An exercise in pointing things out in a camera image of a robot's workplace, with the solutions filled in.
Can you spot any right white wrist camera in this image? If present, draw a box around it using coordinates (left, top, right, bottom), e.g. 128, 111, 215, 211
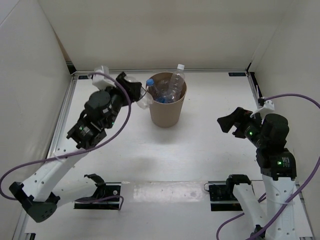
250, 97, 275, 119

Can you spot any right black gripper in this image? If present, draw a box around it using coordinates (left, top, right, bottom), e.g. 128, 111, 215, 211
216, 106, 267, 148

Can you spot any white-blue label plastic bottle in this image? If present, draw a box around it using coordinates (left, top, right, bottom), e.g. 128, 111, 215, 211
155, 78, 172, 104

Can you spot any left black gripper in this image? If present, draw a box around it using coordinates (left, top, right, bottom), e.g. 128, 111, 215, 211
99, 76, 143, 129

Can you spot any blue-label blue-cap plastic bottle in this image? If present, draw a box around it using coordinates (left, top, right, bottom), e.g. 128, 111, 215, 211
146, 78, 161, 102

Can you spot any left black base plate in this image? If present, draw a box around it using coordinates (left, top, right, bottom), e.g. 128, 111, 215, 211
73, 182, 122, 211

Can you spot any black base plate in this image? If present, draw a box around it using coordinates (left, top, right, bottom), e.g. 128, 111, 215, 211
73, 182, 122, 211
203, 174, 252, 212

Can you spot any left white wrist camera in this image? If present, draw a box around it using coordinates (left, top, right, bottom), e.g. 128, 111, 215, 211
88, 65, 116, 90

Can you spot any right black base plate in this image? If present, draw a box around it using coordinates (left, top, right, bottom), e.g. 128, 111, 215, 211
203, 174, 252, 212

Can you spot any aluminium frame rail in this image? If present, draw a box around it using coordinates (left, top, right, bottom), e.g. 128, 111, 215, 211
65, 61, 252, 76

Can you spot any brown paper bin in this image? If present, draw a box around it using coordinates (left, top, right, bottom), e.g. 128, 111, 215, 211
149, 72, 187, 128

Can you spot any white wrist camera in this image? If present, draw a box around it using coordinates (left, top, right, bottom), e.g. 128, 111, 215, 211
250, 97, 275, 119
88, 65, 116, 90

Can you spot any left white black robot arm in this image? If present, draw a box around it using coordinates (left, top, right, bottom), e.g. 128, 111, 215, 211
9, 72, 143, 223

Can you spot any clear white-cap plastic bottle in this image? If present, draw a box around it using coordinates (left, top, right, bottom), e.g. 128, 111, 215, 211
167, 64, 185, 103

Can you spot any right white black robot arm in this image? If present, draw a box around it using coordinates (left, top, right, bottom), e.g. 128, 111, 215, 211
217, 107, 301, 240

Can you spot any black-label plastic bottle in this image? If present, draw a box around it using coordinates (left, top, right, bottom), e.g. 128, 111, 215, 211
125, 76, 154, 110

